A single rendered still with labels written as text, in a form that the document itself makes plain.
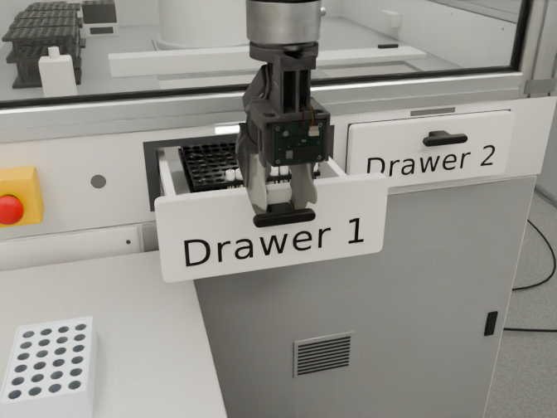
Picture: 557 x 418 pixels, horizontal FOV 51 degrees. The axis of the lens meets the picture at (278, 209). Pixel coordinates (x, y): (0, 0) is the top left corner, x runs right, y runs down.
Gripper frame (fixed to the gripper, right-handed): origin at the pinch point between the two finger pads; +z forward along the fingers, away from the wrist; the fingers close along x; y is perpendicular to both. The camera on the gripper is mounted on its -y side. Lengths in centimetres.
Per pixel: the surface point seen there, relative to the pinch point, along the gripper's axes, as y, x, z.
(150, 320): -1.5, -16.5, 14.4
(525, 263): -101, 128, 90
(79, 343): 5.4, -24.4, 11.0
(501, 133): -19.1, 43.8, 0.9
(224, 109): -21.2, -2.5, -6.2
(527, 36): -21, 47, -14
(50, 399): 13.2, -26.9, 11.1
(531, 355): -55, 96, 90
